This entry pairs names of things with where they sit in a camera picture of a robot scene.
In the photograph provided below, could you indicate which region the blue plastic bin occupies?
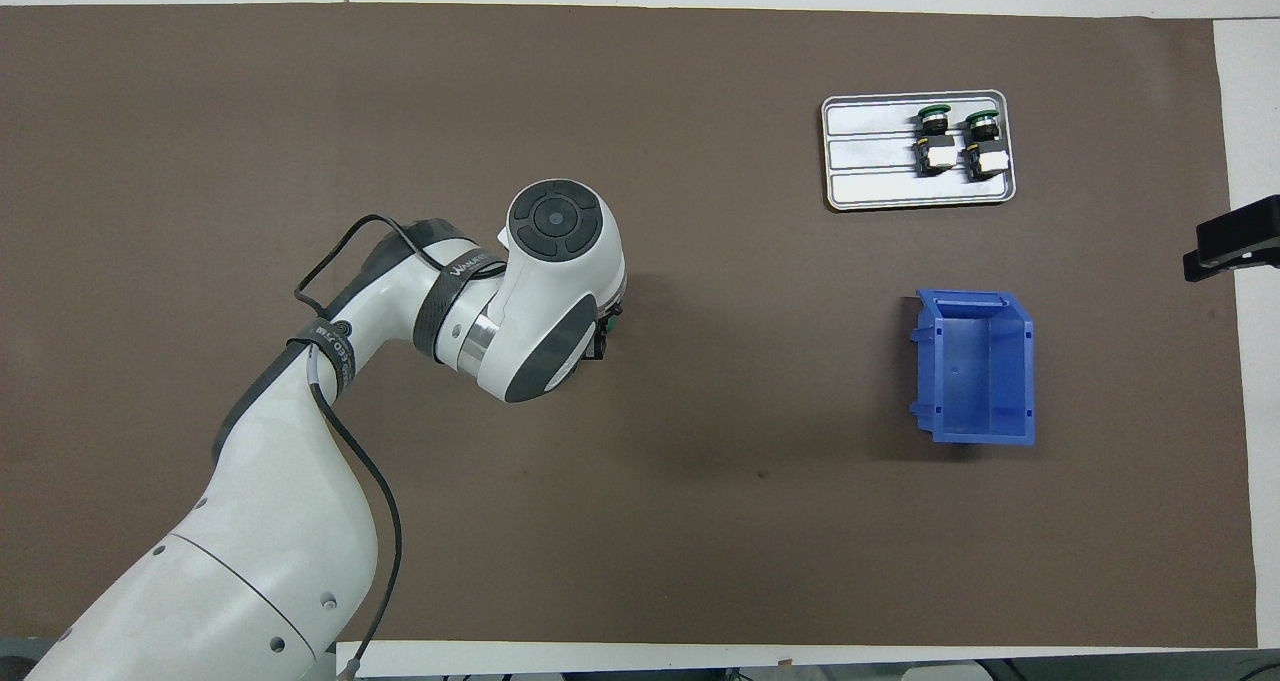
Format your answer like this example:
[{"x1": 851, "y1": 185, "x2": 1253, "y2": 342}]
[{"x1": 908, "y1": 288, "x2": 1037, "y2": 447}]

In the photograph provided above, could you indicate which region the grey metal tray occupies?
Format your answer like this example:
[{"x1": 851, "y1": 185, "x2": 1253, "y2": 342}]
[{"x1": 821, "y1": 90, "x2": 1018, "y2": 212}]

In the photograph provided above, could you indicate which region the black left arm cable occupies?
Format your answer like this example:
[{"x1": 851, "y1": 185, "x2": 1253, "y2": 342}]
[{"x1": 295, "y1": 214, "x2": 506, "y2": 681}]

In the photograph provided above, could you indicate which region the brown paper mat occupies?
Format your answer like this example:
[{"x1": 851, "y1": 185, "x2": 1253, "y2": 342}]
[{"x1": 0, "y1": 3, "x2": 1259, "y2": 650}]

